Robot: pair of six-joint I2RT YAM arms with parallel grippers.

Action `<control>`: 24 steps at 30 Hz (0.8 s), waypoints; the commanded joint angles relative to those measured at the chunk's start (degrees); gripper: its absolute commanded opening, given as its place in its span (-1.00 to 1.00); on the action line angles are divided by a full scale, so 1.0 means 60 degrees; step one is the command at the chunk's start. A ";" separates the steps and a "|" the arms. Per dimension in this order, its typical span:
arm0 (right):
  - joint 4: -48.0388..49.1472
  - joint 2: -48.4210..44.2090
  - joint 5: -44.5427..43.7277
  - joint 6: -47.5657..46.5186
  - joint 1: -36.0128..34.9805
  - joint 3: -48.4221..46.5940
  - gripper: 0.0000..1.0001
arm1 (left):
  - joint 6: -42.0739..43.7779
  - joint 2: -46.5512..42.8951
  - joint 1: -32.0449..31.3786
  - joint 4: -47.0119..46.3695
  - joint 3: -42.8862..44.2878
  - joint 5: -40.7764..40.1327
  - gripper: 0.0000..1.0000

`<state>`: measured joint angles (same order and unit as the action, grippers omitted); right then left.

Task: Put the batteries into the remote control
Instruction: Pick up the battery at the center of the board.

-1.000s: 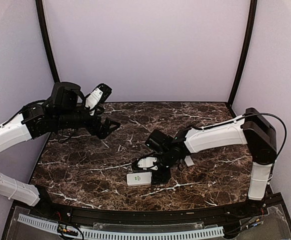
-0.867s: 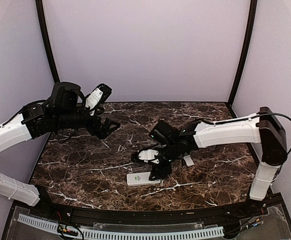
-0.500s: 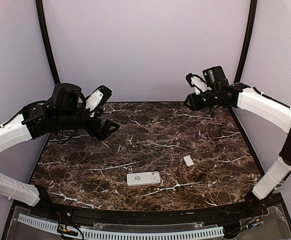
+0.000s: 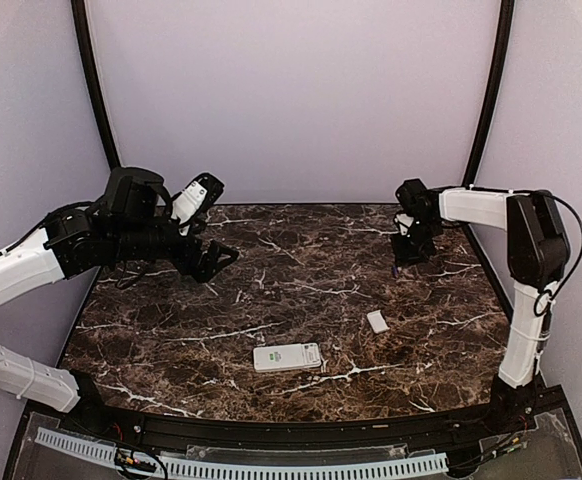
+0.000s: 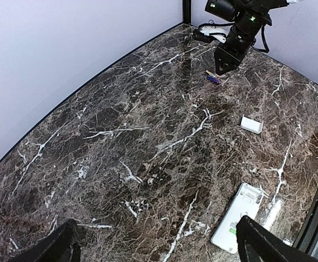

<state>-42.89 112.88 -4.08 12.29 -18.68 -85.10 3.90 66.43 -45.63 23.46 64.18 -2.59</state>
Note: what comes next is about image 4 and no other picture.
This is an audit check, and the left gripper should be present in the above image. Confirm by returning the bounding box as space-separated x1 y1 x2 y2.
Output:
112 206 239 282

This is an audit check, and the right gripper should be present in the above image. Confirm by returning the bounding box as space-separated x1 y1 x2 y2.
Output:
392 218 442 266

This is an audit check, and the white battery cover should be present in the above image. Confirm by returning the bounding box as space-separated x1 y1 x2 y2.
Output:
367 310 389 334

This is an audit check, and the white remote control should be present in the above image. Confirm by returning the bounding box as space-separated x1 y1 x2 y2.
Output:
253 343 322 372

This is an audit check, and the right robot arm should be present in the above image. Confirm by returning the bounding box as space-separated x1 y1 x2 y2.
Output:
391 179 581 390

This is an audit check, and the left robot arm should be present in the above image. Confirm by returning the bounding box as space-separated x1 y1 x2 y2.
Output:
0 167 238 436

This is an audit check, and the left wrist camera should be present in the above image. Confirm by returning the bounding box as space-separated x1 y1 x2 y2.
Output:
171 172 225 236

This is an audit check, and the black front rail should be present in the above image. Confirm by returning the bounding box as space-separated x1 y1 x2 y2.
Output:
105 404 487 450

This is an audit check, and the white slotted cable duct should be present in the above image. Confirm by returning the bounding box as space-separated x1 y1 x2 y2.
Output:
35 427 448 479

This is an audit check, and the right black frame post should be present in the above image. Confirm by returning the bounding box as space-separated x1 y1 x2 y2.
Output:
462 0 515 186

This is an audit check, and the black frame post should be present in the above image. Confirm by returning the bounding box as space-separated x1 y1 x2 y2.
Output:
70 0 121 170
462 0 515 186

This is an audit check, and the left black frame post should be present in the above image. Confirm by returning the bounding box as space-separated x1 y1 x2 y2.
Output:
70 0 121 170

